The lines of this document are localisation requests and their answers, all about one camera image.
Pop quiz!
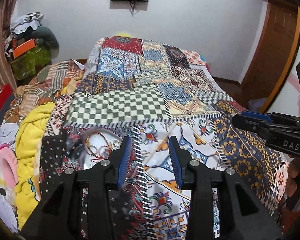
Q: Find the green patterned storage box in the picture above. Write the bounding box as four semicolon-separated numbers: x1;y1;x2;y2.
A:
10;46;51;81

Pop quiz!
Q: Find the pink plush slipper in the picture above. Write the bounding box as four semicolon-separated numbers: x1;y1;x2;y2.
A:
0;144;18;189

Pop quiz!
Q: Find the striped orange blanket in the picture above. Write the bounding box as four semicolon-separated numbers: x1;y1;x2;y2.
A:
4;60;84;124

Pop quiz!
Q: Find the wooden wardrobe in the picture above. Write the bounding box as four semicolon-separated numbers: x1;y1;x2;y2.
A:
241;0;300;113

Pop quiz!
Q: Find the right hand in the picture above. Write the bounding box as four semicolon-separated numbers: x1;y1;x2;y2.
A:
285;157;300;197

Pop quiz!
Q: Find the red white box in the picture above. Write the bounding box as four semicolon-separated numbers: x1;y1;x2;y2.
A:
0;84;15;111

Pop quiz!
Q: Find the pile of grey clothes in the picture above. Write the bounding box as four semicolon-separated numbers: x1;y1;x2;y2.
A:
4;12;44;49

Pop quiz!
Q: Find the orange shoe box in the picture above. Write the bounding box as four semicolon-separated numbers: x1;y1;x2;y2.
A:
12;39;36;58

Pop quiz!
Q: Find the yellow fleece blanket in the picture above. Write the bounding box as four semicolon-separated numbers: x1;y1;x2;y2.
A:
15;102;55;229

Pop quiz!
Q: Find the colourful patchwork bedspread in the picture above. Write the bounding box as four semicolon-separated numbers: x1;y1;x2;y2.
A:
37;36;291;240

